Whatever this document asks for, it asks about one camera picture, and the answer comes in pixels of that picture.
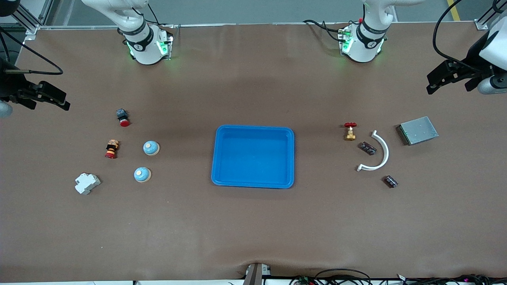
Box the table cover sheet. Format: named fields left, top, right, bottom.
left=0, top=23, right=507, bottom=283

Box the black left base cable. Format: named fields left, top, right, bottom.
left=303, top=19, right=346, bottom=42

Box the grey table edge bracket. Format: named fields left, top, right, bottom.
left=242, top=262, right=272, bottom=285

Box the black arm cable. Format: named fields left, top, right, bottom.
left=0, top=28, right=64, bottom=76
left=433, top=0, right=482, bottom=72

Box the white circuit breaker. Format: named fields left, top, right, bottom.
left=75, top=173, right=101, bottom=195

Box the black cable bundle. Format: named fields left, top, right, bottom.
left=396, top=273, right=507, bottom=285

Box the red orange black push button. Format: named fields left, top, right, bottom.
left=105, top=139, right=120, bottom=159

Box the black base cable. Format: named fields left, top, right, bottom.
left=303, top=19, right=346, bottom=42
left=137, top=2, right=175, bottom=29

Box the aluminium table edge rail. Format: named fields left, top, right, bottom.
left=38, top=22, right=486, bottom=30

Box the white curved plastic strip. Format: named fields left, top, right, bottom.
left=357, top=130, right=390, bottom=172

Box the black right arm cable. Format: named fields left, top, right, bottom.
left=0, top=28, right=64, bottom=76

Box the grey metal box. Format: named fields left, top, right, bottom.
left=396, top=116, right=439, bottom=146

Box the black right base cable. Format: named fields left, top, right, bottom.
left=137, top=2, right=175, bottom=29

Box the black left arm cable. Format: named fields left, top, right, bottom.
left=433, top=0, right=482, bottom=72

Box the aluminium frame post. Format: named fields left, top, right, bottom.
left=10, top=0, right=45, bottom=37
left=475, top=0, right=507, bottom=30

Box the black looped cable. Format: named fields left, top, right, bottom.
left=315, top=268, right=373, bottom=285

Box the blue plastic tray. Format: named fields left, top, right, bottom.
left=211, top=125, right=295, bottom=189

